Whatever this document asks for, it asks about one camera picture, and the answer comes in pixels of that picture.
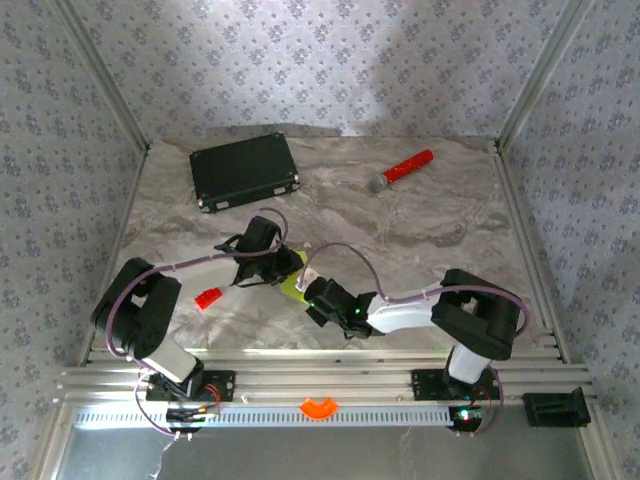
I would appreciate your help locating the yellow-green paper sheet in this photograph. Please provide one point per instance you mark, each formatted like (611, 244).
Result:
(295, 292)

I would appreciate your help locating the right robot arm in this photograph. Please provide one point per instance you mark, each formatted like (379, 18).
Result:
(405, 315)

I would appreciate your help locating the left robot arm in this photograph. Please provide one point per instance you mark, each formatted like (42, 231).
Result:
(170, 357)

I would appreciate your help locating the red toy brick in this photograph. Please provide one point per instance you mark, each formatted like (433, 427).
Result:
(207, 299)

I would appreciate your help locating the black hard case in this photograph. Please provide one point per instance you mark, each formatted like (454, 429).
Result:
(245, 170)

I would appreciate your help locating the small black circuit board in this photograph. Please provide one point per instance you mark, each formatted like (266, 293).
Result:
(465, 416)
(190, 415)

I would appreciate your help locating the red toy microphone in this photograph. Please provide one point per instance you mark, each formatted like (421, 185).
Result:
(407, 165)

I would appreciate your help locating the black plastic holder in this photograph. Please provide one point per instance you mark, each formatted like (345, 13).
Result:
(555, 407)

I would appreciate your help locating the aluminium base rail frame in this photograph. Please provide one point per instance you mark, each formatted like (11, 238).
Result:
(320, 375)

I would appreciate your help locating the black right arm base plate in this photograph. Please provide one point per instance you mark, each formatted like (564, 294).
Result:
(425, 385)

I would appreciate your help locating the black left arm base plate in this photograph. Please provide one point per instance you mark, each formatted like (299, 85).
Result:
(222, 385)

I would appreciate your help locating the aluminium side rail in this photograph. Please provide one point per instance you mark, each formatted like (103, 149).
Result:
(530, 250)
(112, 240)

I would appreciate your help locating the aluminium frame post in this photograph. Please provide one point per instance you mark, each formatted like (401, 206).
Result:
(100, 75)
(542, 75)

